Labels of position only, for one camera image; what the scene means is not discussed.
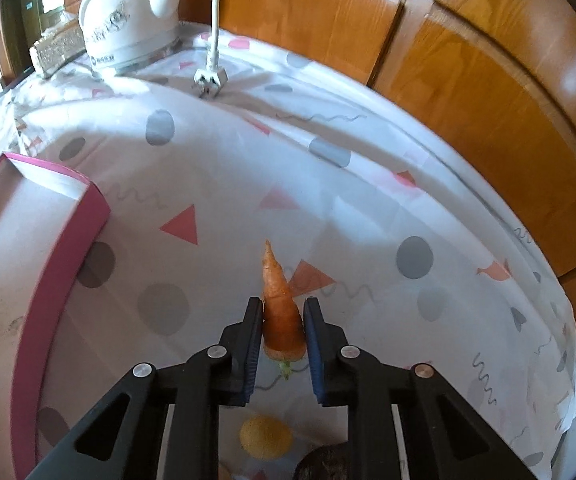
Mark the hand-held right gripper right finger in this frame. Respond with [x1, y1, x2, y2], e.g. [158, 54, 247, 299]
[304, 297, 538, 480]

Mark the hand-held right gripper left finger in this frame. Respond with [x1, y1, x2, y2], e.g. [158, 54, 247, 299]
[25, 297, 265, 480]

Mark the orange carrot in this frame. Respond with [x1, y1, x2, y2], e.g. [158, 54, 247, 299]
[261, 239, 305, 380]

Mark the pink cardboard box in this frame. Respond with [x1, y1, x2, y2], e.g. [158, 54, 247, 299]
[0, 152, 111, 466]

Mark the yellow lemon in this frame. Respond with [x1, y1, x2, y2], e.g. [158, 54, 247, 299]
[239, 415, 294, 459]

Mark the dark round fruit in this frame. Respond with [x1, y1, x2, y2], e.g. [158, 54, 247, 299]
[294, 445, 351, 480]

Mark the patterned white tablecloth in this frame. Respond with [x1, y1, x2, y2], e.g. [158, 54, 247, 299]
[0, 25, 576, 480]

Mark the wooden cabinet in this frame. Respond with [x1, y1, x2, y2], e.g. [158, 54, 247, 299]
[0, 0, 576, 356]

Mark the white electric kettle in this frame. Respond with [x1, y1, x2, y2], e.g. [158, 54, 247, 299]
[78, 0, 192, 72]

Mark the white power cord with plug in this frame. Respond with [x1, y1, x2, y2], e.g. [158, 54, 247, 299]
[194, 0, 229, 99]

